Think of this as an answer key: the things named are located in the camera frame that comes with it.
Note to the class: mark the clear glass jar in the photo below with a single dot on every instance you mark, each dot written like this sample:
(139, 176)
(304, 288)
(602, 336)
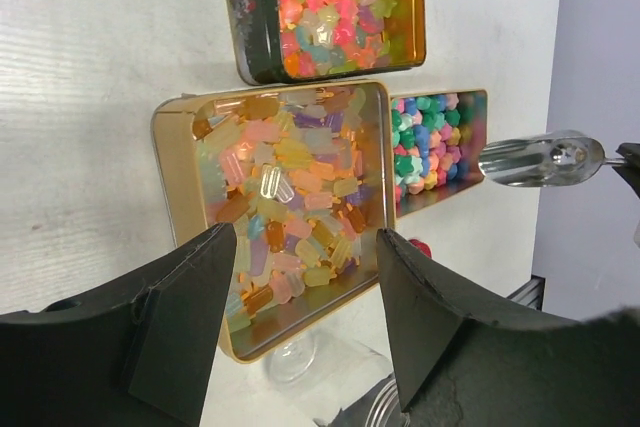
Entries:
(336, 381)

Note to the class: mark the gold tin neon star candies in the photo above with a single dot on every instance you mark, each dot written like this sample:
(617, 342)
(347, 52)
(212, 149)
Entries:
(297, 41)

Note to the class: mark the gold tin popsicle candies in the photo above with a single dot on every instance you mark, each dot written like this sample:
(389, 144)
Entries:
(304, 175)

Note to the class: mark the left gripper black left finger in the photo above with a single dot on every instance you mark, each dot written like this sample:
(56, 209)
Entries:
(135, 351)

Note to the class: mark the aluminium frame rail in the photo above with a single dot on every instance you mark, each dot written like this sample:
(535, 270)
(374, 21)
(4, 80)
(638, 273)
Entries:
(531, 293)

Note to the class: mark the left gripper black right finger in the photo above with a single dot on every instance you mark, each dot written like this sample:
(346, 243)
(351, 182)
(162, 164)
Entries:
(465, 356)

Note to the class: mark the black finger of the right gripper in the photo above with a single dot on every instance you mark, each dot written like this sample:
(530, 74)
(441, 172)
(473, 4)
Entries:
(629, 171)

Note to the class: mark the shiny metal scoop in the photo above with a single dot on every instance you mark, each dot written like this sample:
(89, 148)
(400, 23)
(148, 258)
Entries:
(558, 159)

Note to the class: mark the red jar lid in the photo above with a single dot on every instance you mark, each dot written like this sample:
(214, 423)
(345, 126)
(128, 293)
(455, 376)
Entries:
(422, 246)

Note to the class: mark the gold tin pastel star candies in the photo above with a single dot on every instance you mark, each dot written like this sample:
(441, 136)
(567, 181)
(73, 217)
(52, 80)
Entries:
(436, 142)

